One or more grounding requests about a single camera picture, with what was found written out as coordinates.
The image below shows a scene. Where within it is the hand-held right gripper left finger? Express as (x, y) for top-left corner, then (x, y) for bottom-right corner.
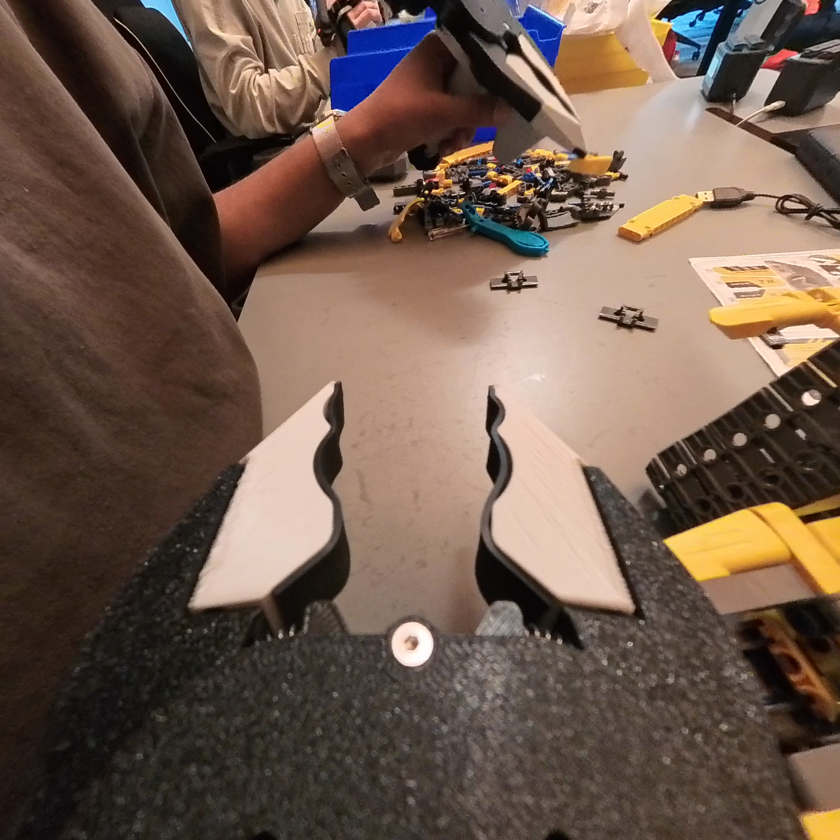
(189, 382), (353, 636)

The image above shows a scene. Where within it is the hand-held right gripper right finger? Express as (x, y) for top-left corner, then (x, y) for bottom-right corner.
(474, 386), (636, 627)

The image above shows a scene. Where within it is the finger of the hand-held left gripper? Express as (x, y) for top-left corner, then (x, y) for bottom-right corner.
(505, 31), (587, 151)
(492, 101), (573, 165)

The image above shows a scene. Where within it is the pile of toy building parts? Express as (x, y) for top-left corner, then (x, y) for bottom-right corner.
(392, 141), (630, 244)

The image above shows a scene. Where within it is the person's left forearm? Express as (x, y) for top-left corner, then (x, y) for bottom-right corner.
(213, 121), (368, 296)

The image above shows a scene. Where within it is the person's left hand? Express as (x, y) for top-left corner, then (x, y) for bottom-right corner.
(341, 31), (498, 177)

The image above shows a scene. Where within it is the yellow plastic bin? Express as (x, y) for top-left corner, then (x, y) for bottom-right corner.
(554, 20), (673, 94)

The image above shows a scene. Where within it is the blue plastic bin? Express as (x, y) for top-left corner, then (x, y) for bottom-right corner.
(330, 46), (500, 145)
(346, 5), (567, 56)

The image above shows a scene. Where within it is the teal plastic tool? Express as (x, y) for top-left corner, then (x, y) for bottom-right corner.
(459, 200), (550, 257)

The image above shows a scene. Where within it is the white plastic bag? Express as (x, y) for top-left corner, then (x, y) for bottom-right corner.
(564, 0), (678, 81)

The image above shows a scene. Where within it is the yellow curved toy piece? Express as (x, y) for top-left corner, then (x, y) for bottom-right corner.
(388, 197), (422, 244)

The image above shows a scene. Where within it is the long yellow toy block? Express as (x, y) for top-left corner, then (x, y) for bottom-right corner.
(617, 193), (704, 242)

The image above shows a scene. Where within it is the black battery charger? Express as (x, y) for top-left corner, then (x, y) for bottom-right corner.
(781, 39), (840, 116)
(701, 0), (807, 104)

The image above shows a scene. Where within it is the yellow black tracked toy vehicle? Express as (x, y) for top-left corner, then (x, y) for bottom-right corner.
(646, 286), (840, 840)

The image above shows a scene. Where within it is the person's brown shirt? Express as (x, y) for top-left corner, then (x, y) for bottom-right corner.
(0, 0), (263, 840)

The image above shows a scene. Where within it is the instruction booklet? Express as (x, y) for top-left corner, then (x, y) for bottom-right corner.
(689, 249), (840, 378)

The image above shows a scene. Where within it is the black office chair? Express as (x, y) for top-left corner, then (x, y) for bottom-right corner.
(92, 0), (303, 193)

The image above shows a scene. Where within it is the white cable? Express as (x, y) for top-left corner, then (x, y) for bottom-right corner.
(734, 100), (787, 130)

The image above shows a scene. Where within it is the black usb cable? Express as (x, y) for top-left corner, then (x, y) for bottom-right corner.
(696, 187), (840, 231)

